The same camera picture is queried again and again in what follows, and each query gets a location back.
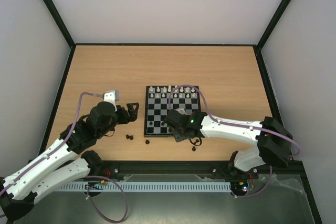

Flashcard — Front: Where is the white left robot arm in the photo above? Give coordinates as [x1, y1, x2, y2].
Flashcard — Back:
[1, 101, 139, 221]

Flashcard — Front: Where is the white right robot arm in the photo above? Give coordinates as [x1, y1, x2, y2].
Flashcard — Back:
[163, 109, 292, 178]

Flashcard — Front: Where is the black grey chess board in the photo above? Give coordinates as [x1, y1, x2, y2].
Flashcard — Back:
[144, 86, 201, 137]

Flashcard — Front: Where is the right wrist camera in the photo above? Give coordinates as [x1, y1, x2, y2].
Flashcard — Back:
[175, 108, 186, 114]

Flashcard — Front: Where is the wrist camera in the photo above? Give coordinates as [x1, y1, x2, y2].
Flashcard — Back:
[103, 90, 120, 102]
[175, 108, 186, 114]

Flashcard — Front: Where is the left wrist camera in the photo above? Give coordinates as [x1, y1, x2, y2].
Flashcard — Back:
[103, 90, 120, 102]

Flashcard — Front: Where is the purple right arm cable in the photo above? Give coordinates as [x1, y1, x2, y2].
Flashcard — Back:
[167, 84, 300, 199]

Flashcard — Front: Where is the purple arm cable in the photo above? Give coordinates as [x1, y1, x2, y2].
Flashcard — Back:
[0, 92, 129, 222]
[167, 84, 300, 199]

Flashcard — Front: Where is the black enclosure frame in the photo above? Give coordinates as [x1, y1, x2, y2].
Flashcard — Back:
[40, 0, 322, 223]

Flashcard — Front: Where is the light blue cable duct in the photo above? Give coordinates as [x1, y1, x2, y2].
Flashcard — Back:
[57, 182, 232, 193]

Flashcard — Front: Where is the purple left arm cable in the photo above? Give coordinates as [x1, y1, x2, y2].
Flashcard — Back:
[0, 92, 129, 222]

